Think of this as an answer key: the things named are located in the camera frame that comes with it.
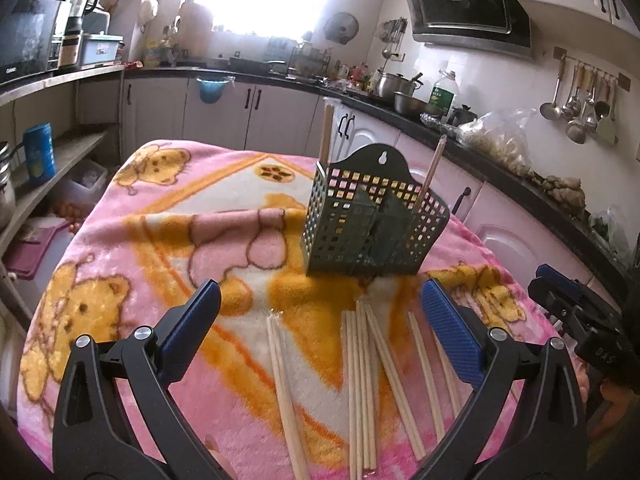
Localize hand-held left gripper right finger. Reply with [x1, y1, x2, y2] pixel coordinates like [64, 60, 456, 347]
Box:
[400, 278, 588, 480]

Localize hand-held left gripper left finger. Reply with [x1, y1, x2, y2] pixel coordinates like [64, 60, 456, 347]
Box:
[52, 279, 223, 480]

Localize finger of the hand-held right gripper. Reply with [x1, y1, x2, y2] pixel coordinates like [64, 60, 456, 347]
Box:
[535, 262, 601, 312]
[528, 279, 595, 344]

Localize pile of wooden chopsticks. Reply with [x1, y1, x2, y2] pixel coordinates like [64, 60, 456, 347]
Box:
[266, 297, 463, 480]

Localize dark green perforated utensil basket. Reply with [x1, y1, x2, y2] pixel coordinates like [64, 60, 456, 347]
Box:
[301, 143, 449, 278]

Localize disposable chopstick pair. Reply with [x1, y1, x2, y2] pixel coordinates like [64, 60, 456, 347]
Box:
[318, 104, 335, 170]
[417, 136, 447, 211]

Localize utensils hanging beside hood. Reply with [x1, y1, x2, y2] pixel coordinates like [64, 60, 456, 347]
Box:
[380, 17, 407, 58]

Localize person's right hand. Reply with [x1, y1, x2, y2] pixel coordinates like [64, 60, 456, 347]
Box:
[575, 358, 637, 443]

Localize person's left hand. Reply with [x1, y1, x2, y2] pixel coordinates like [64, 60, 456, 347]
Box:
[204, 437, 237, 480]

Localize pink bear printed blanket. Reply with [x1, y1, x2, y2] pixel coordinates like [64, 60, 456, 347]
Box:
[17, 139, 566, 480]

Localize bag of green vegetables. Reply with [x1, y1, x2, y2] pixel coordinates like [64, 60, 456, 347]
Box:
[590, 205, 633, 256]

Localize ginger roots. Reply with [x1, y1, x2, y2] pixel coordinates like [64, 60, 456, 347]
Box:
[542, 175, 586, 211]

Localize clear plastic food bag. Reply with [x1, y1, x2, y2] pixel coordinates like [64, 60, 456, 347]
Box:
[457, 109, 538, 176]

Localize steel ladle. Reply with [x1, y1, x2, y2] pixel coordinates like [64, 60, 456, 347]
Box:
[566, 67, 591, 145]
[539, 57, 566, 121]

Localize pale green spatula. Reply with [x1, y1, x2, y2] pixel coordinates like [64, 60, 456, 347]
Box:
[596, 77, 619, 147]

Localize steel spoon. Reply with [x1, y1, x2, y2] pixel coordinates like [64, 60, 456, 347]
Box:
[585, 72, 601, 133]
[562, 65, 583, 120]

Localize purple plastic tray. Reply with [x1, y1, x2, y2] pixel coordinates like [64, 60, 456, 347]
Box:
[5, 220, 68, 281]

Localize white plastic container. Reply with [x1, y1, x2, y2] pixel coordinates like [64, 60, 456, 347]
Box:
[65, 160, 108, 203]

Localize small black pot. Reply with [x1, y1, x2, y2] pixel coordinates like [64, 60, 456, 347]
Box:
[450, 105, 478, 127]

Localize wooden shelf unit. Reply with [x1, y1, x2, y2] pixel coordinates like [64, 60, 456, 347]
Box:
[0, 65, 126, 286]

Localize clear cooking oil bottle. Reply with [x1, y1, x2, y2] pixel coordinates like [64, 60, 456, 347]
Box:
[429, 69, 461, 121]

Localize steel basin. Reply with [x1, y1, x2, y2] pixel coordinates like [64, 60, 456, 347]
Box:
[393, 91, 443, 116]

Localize blue printed canister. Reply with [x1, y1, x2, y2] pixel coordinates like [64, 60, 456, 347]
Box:
[23, 123, 57, 188]

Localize white base cabinets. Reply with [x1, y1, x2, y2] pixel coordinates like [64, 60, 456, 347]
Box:
[120, 72, 640, 321]

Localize steel cooking pot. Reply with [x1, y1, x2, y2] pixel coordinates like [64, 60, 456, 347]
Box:
[375, 71, 423, 100]

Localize group of condiment bottles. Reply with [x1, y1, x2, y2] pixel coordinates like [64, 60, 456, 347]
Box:
[335, 62, 377, 93]

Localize teal storage box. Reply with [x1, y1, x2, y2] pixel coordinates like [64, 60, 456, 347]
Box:
[80, 34, 125, 67]

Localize black range hood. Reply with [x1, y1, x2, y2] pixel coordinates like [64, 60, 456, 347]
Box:
[397, 0, 532, 58]

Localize beige cutting board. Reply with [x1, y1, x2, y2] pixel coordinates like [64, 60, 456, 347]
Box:
[179, 2, 213, 61]

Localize blender with dark jar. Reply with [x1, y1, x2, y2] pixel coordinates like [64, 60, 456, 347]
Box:
[59, 0, 103, 68]

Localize small round fan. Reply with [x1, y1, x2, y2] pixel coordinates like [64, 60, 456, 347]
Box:
[324, 11, 360, 45]

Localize black microwave oven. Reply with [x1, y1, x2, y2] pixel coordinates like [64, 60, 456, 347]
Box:
[0, 0, 63, 86]

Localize wall utensil rail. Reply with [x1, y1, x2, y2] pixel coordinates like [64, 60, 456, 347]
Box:
[552, 47, 632, 91]

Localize wire dish rack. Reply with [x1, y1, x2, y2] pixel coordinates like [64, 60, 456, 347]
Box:
[290, 40, 333, 78]

